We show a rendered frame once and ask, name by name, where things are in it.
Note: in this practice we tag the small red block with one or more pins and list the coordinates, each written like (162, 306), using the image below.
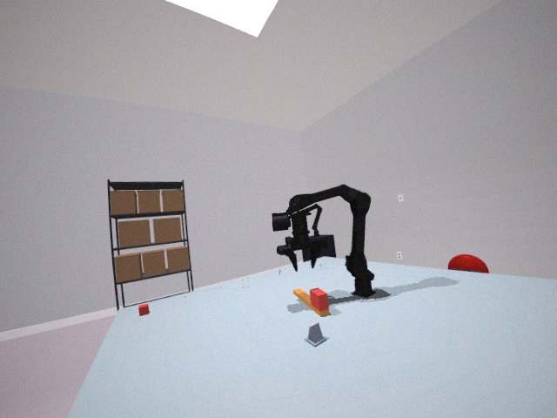
(143, 309)

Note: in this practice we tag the orange bar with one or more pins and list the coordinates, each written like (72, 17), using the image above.
(317, 300)

